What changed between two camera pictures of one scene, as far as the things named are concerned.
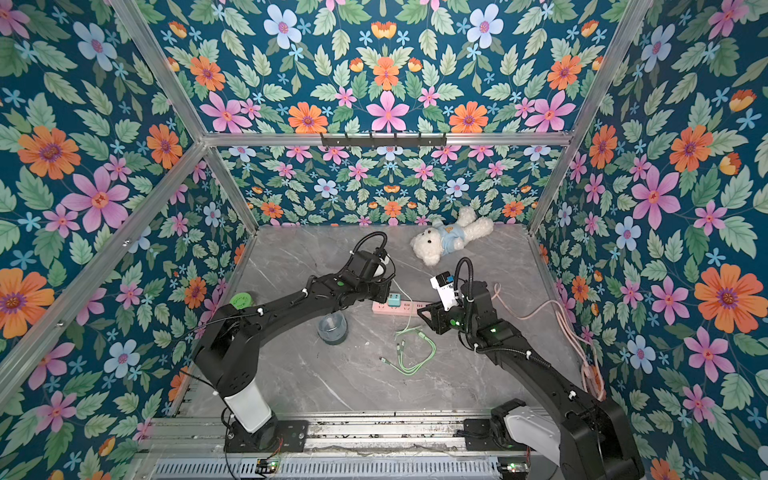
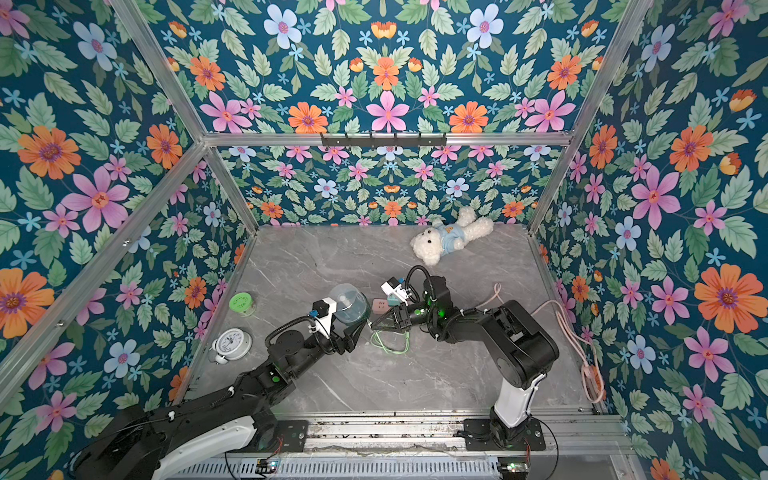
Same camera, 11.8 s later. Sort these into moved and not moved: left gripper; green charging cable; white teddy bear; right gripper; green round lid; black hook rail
Moved: green charging cable; right gripper; left gripper
Not moved: black hook rail; green round lid; white teddy bear
